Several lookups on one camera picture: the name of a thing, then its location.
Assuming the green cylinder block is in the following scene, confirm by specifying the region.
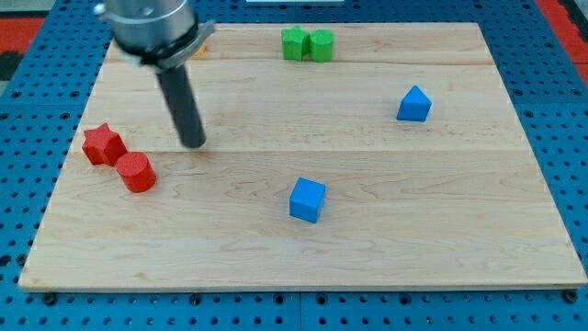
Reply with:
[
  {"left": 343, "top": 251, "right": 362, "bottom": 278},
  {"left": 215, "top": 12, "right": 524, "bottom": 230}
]
[{"left": 310, "top": 29, "right": 335, "bottom": 63}]

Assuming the wooden board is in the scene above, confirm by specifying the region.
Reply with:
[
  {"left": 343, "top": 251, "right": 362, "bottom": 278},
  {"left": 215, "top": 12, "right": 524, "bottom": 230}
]
[{"left": 19, "top": 23, "right": 587, "bottom": 292}]

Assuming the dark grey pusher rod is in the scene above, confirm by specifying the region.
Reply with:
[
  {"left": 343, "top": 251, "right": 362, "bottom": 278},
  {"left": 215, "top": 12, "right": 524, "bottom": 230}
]
[{"left": 156, "top": 64, "right": 206, "bottom": 148}]

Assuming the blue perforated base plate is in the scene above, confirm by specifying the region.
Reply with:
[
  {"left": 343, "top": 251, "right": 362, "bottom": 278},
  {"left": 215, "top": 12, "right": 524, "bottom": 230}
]
[{"left": 1, "top": 0, "right": 587, "bottom": 330}]

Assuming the red cylinder block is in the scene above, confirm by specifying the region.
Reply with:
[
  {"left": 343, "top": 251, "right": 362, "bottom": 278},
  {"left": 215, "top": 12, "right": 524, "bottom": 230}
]
[{"left": 116, "top": 152, "right": 157, "bottom": 193}]

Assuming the green star block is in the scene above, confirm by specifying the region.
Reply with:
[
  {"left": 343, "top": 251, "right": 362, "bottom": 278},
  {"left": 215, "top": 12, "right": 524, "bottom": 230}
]
[{"left": 281, "top": 26, "right": 311, "bottom": 62}]

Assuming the blue cube block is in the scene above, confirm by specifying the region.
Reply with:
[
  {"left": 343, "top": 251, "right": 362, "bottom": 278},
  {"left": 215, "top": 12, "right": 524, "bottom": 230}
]
[{"left": 288, "top": 177, "right": 326, "bottom": 223}]

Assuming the yellow block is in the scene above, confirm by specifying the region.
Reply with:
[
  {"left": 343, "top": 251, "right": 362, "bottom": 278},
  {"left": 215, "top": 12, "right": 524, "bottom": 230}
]
[{"left": 193, "top": 44, "right": 207, "bottom": 57}]

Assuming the red star block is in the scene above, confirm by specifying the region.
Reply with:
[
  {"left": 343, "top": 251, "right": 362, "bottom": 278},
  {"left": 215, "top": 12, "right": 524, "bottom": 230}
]
[{"left": 82, "top": 123, "right": 128, "bottom": 166}]

